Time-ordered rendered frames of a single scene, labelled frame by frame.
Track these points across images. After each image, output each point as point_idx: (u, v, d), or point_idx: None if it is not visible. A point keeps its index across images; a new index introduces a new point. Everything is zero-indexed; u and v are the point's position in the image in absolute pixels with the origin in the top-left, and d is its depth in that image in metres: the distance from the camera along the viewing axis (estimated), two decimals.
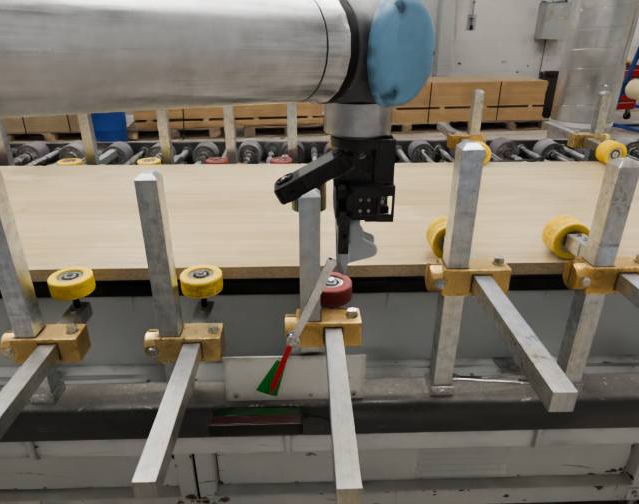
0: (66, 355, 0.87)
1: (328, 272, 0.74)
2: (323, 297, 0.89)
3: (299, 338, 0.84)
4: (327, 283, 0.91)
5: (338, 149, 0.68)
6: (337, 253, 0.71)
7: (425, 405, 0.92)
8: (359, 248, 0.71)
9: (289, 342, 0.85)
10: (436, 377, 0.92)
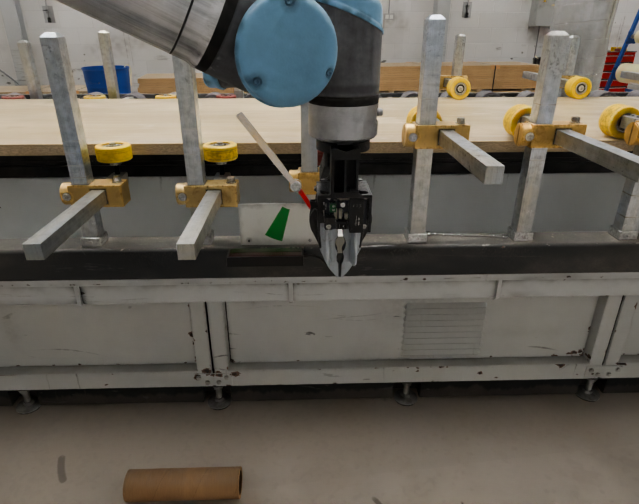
0: (112, 200, 1.07)
1: (247, 123, 0.95)
2: (320, 156, 1.10)
3: (296, 181, 1.05)
4: None
5: None
6: (322, 245, 0.74)
7: (403, 248, 1.13)
8: (326, 250, 0.71)
9: (294, 189, 1.06)
10: (412, 226, 1.13)
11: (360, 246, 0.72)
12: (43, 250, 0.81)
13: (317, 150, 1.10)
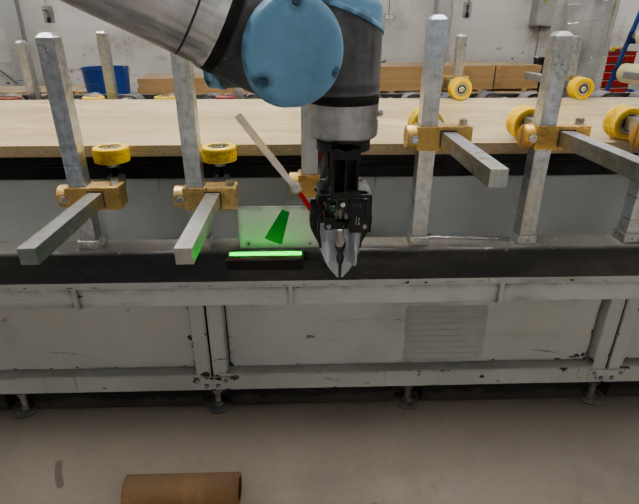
0: (109, 203, 1.06)
1: (246, 125, 0.93)
2: (320, 154, 1.12)
3: (296, 183, 1.03)
4: None
5: None
6: (322, 245, 0.74)
7: (404, 252, 1.11)
8: (326, 250, 0.71)
9: (294, 192, 1.04)
10: (414, 229, 1.11)
11: (360, 246, 0.72)
12: (38, 255, 0.79)
13: None
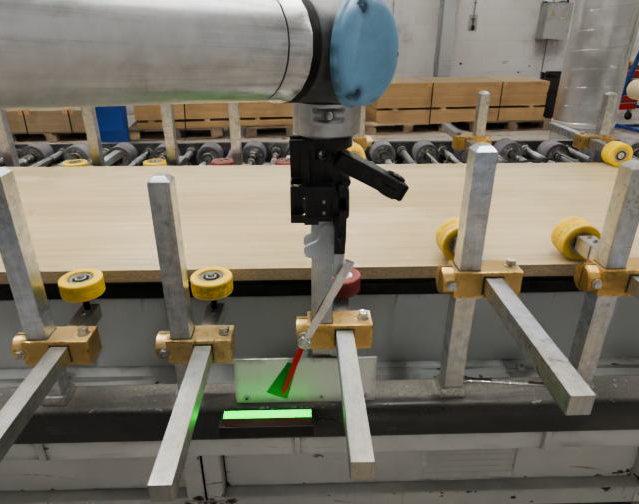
0: (77, 358, 0.87)
1: (345, 274, 0.74)
2: None
3: (311, 340, 0.85)
4: (336, 275, 0.95)
5: (345, 151, 0.67)
6: None
7: (436, 407, 0.92)
8: None
9: (301, 344, 0.85)
10: (447, 379, 0.92)
11: (334, 252, 0.70)
12: None
13: None
